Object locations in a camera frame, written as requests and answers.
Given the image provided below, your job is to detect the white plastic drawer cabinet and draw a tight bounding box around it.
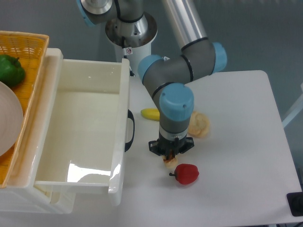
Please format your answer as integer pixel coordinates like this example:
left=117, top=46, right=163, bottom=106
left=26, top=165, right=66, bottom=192
left=0, top=48, right=75, bottom=214

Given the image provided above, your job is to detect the black drawer handle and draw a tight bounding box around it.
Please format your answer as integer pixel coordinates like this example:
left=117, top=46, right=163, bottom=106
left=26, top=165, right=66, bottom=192
left=125, top=109, right=135, bottom=152

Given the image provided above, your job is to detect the black device at table edge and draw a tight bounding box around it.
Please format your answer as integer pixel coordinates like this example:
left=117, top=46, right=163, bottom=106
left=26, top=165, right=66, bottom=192
left=286, top=192, right=303, bottom=217

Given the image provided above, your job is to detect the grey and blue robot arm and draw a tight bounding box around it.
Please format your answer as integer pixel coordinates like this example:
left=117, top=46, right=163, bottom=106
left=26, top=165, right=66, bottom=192
left=77, top=0, right=227, bottom=160

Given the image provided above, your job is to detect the orange woven basket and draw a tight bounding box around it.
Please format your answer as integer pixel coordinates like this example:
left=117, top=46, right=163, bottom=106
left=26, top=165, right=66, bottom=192
left=0, top=31, right=49, bottom=188

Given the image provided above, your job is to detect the green bell pepper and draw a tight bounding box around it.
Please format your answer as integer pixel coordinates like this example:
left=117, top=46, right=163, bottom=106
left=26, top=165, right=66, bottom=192
left=0, top=54, right=26, bottom=87

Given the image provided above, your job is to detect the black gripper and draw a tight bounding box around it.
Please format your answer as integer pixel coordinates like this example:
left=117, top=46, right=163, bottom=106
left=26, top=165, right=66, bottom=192
left=149, top=136, right=194, bottom=159

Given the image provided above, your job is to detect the white table clamp bracket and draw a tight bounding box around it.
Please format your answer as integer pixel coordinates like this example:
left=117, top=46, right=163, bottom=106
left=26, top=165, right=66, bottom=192
left=162, top=56, right=170, bottom=61

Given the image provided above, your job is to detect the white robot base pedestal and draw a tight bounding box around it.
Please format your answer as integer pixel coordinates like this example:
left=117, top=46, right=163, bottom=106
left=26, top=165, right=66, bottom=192
left=105, top=12, right=158, bottom=76

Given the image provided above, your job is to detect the round pale bread roll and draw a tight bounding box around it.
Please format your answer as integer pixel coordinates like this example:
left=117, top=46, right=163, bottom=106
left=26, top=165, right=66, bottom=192
left=188, top=111, right=210, bottom=138

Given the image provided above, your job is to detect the red bell pepper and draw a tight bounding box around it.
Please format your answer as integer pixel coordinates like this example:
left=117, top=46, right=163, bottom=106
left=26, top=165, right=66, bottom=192
left=169, top=164, right=199, bottom=185

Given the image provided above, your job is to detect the white plastic drawer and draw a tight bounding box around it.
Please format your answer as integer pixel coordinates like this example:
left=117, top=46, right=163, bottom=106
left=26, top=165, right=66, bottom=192
left=34, top=59, right=130, bottom=206

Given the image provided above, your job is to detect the yellow banana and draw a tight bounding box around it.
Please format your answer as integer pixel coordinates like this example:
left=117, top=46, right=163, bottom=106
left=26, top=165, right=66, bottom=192
left=141, top=108, right=160, bottom=121

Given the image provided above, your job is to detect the beige round plate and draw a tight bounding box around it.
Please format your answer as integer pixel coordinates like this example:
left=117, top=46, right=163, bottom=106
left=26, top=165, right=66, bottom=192
left=0, top=82, right=23, bottom=156

